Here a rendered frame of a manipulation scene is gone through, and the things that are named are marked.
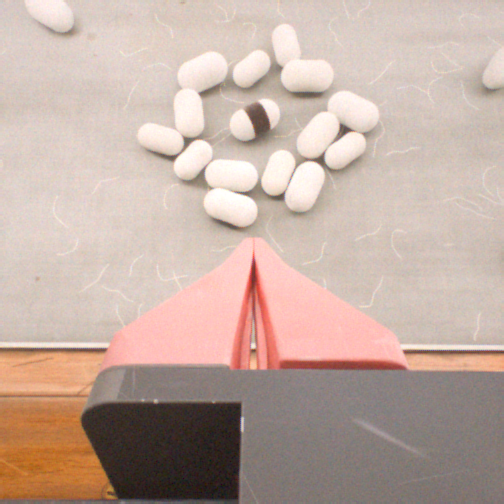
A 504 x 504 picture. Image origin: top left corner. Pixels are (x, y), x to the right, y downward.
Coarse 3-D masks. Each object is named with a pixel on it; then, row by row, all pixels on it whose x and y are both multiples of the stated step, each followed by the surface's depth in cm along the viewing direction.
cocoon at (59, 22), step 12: (24, 0) 28; (36, 0) 27; (48, 0) 27; (60, 0) 28; (36, 12) 28; (48, 12) 27; (60, 12) 27; (48, 24) 28; (60, 24) 28; (72, 24) 28
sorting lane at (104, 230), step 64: (0, 0) 30; (64, 0) 30; (128, 0) 30; (192, 0) 30; (256, 0) 30; (320, 0) 30; (384, 0) 30; (448, 0) 30; (0, 64) 28; (64, 64) 28; (128, 64) 28; (384, 64) 28; (448, 64) 28; (0, 128) 27; (64, 128) 27; (128, 128) 27; (384, 128) 27; (448, 128) 27; (0, 192) 26; (64, 192) 26; (128, 192) 26; (192, 192) 26; (256, 192) 26; (320, 192) 26; (384, 192) 26; (448, 192) 26; (0, 256) 25; (64, 256) 25; (128, 256) 25; (192, 256) 25; (320, 256) 25; (384, 256) 25; (448, 256) 25; (0, 320) 24; (64, 320) 24; (128, 320) 24; (384, 320) 24; (448, 320) 23
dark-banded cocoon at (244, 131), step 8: (264, 104) 25; (272, 104) 25; (240, 112) 25; (272, 112) 25; (232, 120) 25; (240, 120) 25; (248, 120) 25; (272, 120) 25; (232, 128) 25; (240, 128) 25; (248, 128) 25; (240, 136) 25; (248, 136) 25
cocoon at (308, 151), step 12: (312, 120) 25; (324, 120) 25; (336, 120) 25; (312, 132) 25; (324, 132) 25; (336, 132) 25; (300, 144) 25; (312, 144) 25; (324, 144) 25; (312, 156) 25
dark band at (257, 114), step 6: (258, 102) 25; (246, 108) 25; (252, 108) 25; (258, 108) 25; (264, 108) 25; (252, 114) 25; (258, 114) 25; (264, 114) 25; (252, 120) 25; (258, 120) 25; (264, 120) 25; (258, 126) 25; (264, 126) 25; (270, 126) 26; (258, 132) 25; (264, 132) 26
